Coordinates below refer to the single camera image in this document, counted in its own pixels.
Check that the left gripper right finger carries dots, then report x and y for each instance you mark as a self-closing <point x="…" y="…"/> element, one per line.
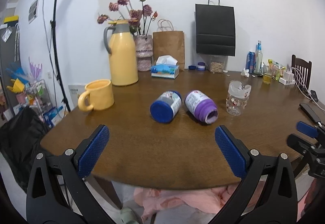
<point x="267" y="190"/>

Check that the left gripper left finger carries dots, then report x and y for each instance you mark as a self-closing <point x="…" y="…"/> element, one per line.
<point x="56" y="190"/>

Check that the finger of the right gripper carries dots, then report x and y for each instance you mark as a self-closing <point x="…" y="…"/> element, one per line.
<point x="299" y="144"/>
<point x="306" y="129"/>

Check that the purple supplement bottle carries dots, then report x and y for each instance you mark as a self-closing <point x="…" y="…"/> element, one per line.
<point x="202" y="107"/>

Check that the black smartphone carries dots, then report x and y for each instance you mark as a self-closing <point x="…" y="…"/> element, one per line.
<point x="311" y="114"/>

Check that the white power strip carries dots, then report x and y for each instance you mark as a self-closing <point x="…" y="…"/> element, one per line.
<point x="287" y="78"/>

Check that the dark wooden chair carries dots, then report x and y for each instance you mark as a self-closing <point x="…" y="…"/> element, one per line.
<point x="302" y="72"/>

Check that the pink quilted jacket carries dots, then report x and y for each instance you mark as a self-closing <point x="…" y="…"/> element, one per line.
<point x="209" y="201"/>

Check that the snack packets pile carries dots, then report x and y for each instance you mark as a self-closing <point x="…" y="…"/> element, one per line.
<point x="277" y="70"/>

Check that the glass of yellow drink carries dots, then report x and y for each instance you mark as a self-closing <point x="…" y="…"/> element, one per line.
<point x="267" y="74"/>

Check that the clear glass bottle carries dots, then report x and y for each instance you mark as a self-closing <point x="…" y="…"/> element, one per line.
<point x="258" y="58"/>

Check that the crumpled white tissue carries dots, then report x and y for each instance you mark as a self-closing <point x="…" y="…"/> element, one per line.
<point x="245" y="73"/>

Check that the blue drink can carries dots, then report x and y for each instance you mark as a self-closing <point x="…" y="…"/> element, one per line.
<point x="250" y="62"/>

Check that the yellow ceramic mug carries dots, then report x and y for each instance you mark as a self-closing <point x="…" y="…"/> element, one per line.
<point x="98" y="95"/>

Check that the clear container of nuts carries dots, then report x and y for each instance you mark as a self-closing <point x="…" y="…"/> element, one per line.
<point x="216" y="64"/>

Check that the small purple white jar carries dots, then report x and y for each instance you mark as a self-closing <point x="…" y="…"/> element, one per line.
<point x="201" y="66"/>

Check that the blue lid supplement bottle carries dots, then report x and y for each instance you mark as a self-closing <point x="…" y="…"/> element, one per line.
<point x="166" y="106"/>

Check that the black paper bag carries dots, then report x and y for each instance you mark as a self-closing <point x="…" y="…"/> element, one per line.
<point x="215" y="29"/>

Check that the grey refrigerator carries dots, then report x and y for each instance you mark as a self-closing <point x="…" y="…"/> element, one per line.
<point x="10" y="59"/>

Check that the blue tissue box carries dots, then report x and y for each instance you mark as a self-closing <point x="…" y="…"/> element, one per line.
<point x="165" y="67"/>

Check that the brown paper bag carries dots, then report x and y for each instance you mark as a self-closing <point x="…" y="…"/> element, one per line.
<point x="167" y="41"/>

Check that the yellow thermos jug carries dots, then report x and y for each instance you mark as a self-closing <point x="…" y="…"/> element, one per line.
<point x="120" y="46"/>

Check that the pink textured vase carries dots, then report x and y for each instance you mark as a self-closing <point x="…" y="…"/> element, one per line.
<point x="144" y="52"/>

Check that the dried pink roses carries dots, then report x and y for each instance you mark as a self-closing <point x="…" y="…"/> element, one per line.
<point x="139" y="20"/>

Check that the wire storage rack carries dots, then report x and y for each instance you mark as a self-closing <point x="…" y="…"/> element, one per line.
<point x="38" y="98"/>

